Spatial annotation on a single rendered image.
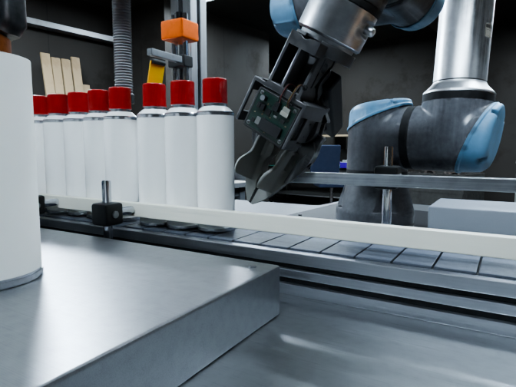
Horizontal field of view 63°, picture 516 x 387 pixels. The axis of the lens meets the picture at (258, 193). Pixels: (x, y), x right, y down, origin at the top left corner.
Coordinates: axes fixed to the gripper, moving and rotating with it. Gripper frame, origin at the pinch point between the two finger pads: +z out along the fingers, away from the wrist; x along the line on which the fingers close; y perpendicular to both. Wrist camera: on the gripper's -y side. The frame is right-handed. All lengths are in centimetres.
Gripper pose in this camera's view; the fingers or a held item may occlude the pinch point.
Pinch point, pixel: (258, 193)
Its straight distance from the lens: 55.3
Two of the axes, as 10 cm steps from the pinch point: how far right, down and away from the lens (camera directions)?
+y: -5.1, 0.9, -8.6
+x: 7.5, 5.4, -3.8
